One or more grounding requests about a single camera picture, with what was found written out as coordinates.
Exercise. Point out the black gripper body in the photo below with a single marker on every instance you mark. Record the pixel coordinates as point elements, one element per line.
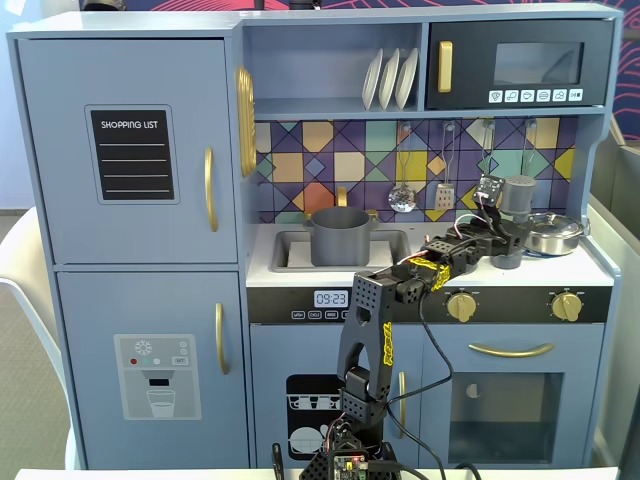
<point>511,238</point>

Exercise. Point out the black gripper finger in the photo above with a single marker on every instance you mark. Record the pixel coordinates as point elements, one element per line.
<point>492,219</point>
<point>512,239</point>

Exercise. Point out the gray salt shaker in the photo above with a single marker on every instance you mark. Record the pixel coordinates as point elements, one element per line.
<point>517,197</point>

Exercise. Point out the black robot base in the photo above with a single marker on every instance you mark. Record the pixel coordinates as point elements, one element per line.
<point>315,470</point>

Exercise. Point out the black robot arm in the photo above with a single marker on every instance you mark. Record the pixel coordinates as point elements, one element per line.
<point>372,310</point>

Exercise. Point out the steel toy pot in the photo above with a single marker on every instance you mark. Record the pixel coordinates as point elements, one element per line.
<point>550,245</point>

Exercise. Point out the steel pot lid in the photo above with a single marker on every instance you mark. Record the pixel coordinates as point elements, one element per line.
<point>550,222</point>

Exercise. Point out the steel toy spatula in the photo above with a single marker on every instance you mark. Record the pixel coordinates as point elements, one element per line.
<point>444,197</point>

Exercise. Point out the gold stove knob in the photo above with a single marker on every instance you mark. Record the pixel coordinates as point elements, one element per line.
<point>567,305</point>
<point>462,305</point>

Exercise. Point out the steel hanging utensil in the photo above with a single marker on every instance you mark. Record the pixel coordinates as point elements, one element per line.
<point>488,129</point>
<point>530,130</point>

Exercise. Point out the gray desk divider panel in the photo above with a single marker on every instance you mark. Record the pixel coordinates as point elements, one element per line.
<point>617,300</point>

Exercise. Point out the gray toy pot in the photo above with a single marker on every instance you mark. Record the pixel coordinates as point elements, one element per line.
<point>340,240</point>

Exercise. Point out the gold toy faucet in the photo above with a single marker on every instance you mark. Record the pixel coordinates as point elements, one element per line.
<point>341,197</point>

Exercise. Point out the white toy plate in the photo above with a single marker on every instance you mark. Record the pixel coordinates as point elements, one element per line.
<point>406,77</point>
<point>371,80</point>
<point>387,80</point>

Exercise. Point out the gray toy sink basin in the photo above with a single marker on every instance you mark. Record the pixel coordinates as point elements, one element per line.
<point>285,250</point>

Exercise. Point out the robot controller board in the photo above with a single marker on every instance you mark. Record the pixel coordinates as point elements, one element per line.
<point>350,462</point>

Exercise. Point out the gold toy phone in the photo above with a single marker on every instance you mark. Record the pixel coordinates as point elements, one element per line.
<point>245,125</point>

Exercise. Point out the black table clamp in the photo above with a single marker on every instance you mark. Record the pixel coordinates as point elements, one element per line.
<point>277,462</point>

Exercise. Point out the blue toy kitchen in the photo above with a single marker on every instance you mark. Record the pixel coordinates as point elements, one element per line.
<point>150,75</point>

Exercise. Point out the white chair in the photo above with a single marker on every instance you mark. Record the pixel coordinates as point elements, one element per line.
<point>25,240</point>

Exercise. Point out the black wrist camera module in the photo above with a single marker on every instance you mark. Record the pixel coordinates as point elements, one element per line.
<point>488,189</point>

